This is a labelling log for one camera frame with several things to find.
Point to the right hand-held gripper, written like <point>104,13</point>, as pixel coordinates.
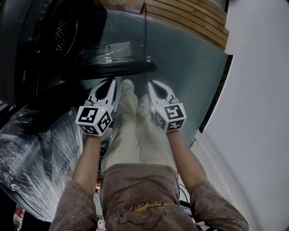
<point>173,112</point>

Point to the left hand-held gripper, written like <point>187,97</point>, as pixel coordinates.
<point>88,117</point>

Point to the dark washing machine door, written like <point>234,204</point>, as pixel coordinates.
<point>108,65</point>

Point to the person's left forearm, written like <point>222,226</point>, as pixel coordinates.
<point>87,162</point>

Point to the person's right forearm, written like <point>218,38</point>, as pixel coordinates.
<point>187,162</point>

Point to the dark washing machine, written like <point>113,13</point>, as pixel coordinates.
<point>34,45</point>

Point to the white shoe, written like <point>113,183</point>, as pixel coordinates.
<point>127,86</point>

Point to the beige trousers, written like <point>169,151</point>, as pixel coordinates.
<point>135,139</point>

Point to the black floor edge strip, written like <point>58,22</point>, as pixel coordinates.
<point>216,94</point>

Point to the wooden stairs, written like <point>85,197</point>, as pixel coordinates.
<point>192,18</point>

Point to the plastic-wrapped black appliance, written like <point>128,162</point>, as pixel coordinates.
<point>34,149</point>

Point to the brown printed t-shirt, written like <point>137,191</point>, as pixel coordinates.
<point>144,198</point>

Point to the red label water bottle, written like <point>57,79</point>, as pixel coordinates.
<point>19,216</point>

